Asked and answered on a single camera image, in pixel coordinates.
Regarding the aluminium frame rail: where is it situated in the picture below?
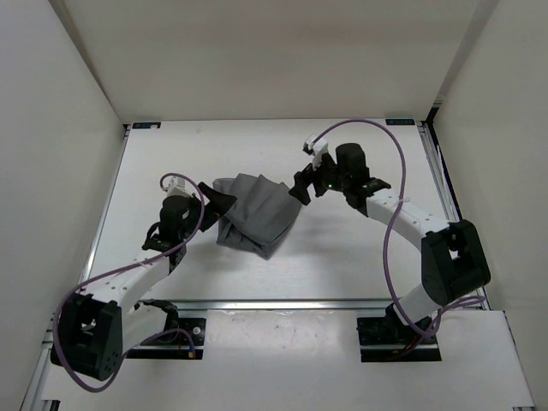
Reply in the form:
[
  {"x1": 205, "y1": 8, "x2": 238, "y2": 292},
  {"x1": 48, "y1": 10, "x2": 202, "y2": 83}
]
[
  {"x1": 16, "y1": 124, "x2": 131, "y2": 411},
  {"x1": 417, "y1": 115, "x2": 537, "y2": 410}
]

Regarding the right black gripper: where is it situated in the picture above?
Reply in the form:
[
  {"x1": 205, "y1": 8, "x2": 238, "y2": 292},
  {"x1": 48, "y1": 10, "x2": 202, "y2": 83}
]
[{"x1": 289, "y1": 151, "x2": 350, "y2": 206}]

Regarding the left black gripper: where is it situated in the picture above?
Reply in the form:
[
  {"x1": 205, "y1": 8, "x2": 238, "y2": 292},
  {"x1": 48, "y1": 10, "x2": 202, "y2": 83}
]
[{"x1": 179, "y1": 182, "x2": 236, "y2": 241}]

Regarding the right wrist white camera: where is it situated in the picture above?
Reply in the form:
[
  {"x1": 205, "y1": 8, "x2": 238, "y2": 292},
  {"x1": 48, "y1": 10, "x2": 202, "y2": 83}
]
[{"x1": 302, "y1": 135, "x2": 328, "y2": 170}]

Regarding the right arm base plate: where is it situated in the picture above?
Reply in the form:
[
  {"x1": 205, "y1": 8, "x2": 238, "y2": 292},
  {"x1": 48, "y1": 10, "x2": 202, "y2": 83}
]
[{"x1": 356, "y1": 305, "x2": 442, "y2": 363}]

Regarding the aluminium front rail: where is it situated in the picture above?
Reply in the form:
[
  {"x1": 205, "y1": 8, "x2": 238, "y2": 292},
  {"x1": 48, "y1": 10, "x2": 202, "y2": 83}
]
[{"x1": 169, "y1": 299, "x2": 390, "y2": 313}]

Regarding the grey pleated skirt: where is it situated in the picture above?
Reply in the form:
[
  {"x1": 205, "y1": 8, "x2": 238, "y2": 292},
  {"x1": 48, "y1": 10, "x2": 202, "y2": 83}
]
[{"x1": 213, "y1": 173, "x2": 301, "y2": 260}]

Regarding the left blue label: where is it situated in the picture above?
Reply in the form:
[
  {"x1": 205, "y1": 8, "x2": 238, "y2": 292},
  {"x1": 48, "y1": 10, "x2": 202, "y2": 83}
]
[{"x1": 132, "y1": 122, "x2": 161, "y2": 129}]

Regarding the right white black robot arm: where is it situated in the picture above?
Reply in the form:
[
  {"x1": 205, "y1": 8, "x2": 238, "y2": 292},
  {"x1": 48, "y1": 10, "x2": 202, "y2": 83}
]
[{"x1": 289, "y1": 140, "x2": 491, "y2": 343}]

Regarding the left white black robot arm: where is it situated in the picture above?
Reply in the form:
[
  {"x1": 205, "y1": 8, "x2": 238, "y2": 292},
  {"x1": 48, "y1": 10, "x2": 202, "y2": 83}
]
[{"x1": 51, "y1": 176, "x2": 236, "y2": 384}]

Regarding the wrist white camera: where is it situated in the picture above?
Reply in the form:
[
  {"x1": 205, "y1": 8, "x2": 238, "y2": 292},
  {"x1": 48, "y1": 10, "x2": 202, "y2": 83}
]
[
  {"x1": 163, "y1": 176, "x2": 191, "y2": 198},
  {"x1": 302, "y1": 135, "x2": 328, "y2": 170}
]

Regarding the right blue label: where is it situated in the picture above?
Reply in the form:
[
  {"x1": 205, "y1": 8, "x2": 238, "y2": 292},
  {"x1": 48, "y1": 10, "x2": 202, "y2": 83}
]
[{"x1": 385, "y1": 118, "x2": 415, "y2": 127}]

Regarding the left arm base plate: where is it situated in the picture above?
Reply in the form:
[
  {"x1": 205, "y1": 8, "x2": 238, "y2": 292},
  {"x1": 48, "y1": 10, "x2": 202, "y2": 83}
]
[{"x1": 127, "y1": 311, "x2": 207, "y2": 360}]

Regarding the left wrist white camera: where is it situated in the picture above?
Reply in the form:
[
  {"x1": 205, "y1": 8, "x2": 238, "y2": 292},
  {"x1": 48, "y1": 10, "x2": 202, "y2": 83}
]
[{"x1": 163, "y1": 176, "x2": 191, "y2": 198}]

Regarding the right aluminium frame rail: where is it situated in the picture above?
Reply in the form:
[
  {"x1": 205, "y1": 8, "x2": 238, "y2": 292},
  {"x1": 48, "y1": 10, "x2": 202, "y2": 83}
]
[{"x1": 417, "y1": 115, "x2": 537, "y2": 410}]

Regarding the left aluminium frame rail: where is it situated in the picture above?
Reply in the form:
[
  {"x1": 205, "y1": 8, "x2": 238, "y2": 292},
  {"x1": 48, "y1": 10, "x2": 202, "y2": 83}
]
[{"x1": 16, "y1": 124, "x2": 131, "y2": 411}]

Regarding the blue label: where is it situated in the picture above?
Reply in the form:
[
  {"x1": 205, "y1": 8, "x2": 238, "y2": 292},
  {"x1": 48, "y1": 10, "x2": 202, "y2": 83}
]
[
  {"x1": 132, "y1": 122, "x2": 161, "y2": 129},
  {"x1": 385, "y1": 118, "x2": 415, "y2": 127}
]

